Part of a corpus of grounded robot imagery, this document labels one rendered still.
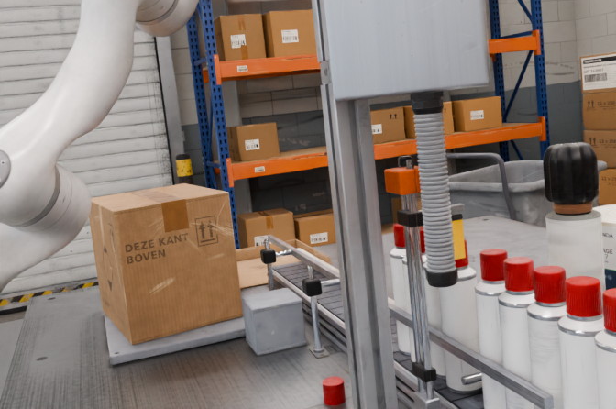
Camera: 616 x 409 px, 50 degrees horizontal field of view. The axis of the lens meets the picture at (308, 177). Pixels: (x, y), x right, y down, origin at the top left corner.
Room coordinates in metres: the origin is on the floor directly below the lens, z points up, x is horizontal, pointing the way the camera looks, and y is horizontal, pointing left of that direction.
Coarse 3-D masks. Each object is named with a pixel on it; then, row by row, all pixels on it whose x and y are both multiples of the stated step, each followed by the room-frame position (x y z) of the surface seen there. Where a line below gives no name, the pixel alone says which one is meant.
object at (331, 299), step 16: (288, 272) 1.59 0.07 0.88; (304, 272) 1.57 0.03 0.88; (320, 272) 1.56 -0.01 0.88; (336, 288) 1.41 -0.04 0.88; (320, 304) 1.32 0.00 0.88; (336, 304) 1.30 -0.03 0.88; (400, 352) 1.02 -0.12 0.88; (448, 400) 0.84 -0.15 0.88; (464, 400) 0.83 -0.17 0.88; (480, 400) 0.83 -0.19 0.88
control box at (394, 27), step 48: (336, 0) 0.74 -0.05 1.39; (384, 0) 0.73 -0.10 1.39; (432, 0) 0.71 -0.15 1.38; (480, 0) 0.70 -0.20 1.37; (336, 48) 0.74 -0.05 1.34; (384, 48) 0.73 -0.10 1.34; (432, 48) 0.71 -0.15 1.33; (480, 48) 0.70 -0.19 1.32; (336, 96) 0.75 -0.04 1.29; (384, 96) 0.73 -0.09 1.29
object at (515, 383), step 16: (272, 240) 1.63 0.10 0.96; (304, 256) 1.40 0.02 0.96; (336, 272) 1.23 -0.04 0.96; (400, 320) 0.96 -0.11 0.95; (432, 336) 0.87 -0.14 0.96; (464, 352) 0.79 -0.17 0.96; (480, 368) 0.76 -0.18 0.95; (496, 368) 0.74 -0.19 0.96; (512, 384) 0.70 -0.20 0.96; (528, 384) 0.69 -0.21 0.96; (528, 400) 0.68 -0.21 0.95; (544, 400) 0.65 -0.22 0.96
